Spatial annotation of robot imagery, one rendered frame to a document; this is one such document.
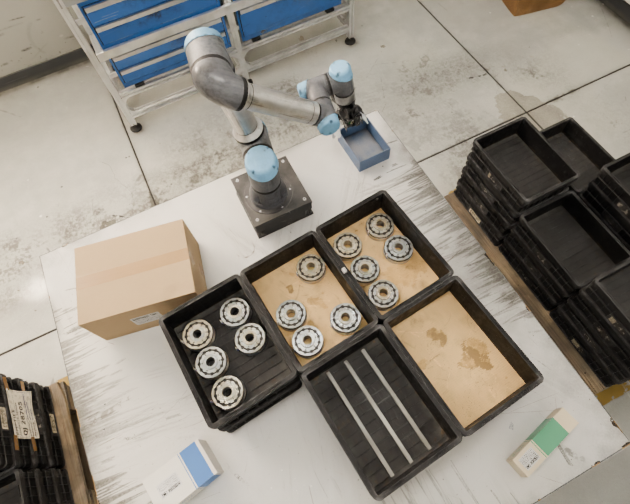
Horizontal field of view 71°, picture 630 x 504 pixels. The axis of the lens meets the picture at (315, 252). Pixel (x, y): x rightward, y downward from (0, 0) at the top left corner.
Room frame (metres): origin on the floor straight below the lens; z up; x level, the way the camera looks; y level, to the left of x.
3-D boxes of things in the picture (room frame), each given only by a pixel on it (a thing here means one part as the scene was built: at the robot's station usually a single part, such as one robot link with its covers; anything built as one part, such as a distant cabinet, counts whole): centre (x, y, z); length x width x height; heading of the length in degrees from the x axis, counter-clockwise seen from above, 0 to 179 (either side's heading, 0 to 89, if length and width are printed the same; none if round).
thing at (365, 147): (1.24, -0.27, 0.74); 0.20 x 0.15 x 0.07; 20
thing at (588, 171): (1.29, -1.39, 0.26); 0.40 x 0.30 x 0.23; 20
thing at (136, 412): (0.44, 0.11, 0.35); 1.60 x 1.60 x 0.70; 20
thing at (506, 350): (0.27, -0.39, 0.87); 0.40 x 0.30 x 0.11; 25
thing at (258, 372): (0.38, 0.32, 0.87); 0.40 x 0.30 x 0.11; 25
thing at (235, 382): (0.25, 0.33, 0.86); 0.10 x 0.10 x 0.01
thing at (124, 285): (0.70, 0.64, 0.80); 0.40 x 0.30 x 0.20; 99
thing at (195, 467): (0.03, 0.50, 0.75); 0.20 x 0.12 x 0.09; 120
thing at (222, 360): (0.35, 0.38, 0.86); 0.10 x 0.10 x 0.01
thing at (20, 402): (0.36, 1.30, 0.41); 0.31 x 0.02 x 0.16; 19
